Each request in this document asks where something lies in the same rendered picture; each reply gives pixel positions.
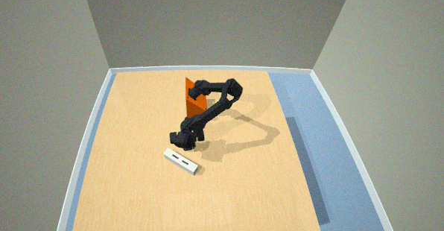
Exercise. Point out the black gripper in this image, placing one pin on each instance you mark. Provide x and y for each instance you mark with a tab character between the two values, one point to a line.
200	137

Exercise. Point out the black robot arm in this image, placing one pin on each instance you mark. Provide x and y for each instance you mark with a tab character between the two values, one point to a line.
198	122

